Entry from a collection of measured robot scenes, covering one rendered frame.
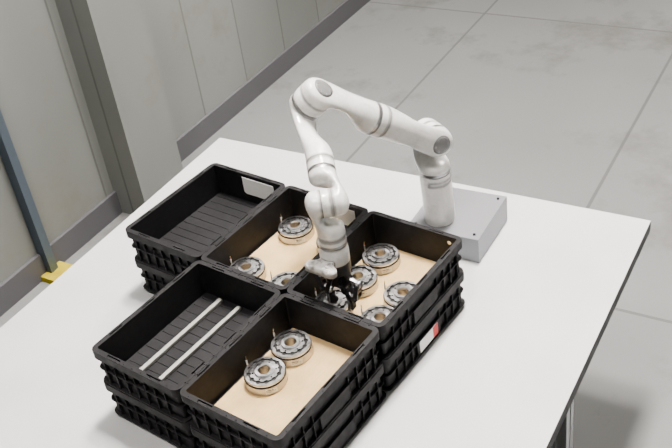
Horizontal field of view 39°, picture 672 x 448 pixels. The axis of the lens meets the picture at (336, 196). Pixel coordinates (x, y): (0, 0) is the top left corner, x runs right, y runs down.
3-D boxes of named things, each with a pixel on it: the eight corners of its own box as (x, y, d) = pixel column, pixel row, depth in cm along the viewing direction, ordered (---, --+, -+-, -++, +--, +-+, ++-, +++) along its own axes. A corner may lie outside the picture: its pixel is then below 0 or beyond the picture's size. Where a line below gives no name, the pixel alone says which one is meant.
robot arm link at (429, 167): (406, 122, 268) (412, 172, 277) (423, 135, 260) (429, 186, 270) (433, 111, 270) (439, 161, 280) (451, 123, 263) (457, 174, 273)
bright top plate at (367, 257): (376, 240, 266) (376, 239, 265) (406, 251, 260) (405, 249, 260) (355, 260, 260) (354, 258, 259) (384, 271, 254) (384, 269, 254)
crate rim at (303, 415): (285, 298, 242) (283, 291, 241) (382, 336, 226) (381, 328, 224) (178, 400, 217) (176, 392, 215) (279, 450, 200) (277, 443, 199)
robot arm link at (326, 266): (303, 270, 234) (299, 250, 230) (329, 245, 241) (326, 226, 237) (333, 281, 229) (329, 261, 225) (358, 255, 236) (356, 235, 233)
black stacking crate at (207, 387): (290, 327, 247) (284, 293, 241) (385, 365, 231) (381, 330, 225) (188, 428, 222) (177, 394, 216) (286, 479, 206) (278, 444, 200)
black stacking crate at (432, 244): (375, 243, 272) (371, 211, 266) (465, 273, 256) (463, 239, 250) (291, 326, 247) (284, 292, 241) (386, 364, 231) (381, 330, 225)
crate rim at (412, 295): (371, 216, 267) (370, 209, 266) (464, 244, 251) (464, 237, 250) (285, 298, 242) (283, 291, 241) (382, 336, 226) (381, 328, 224)
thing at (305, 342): (288, 325, 241) (288, 324, 240) (319, 339, 235) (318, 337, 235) (262, 349, 234) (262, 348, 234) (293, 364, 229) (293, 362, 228)
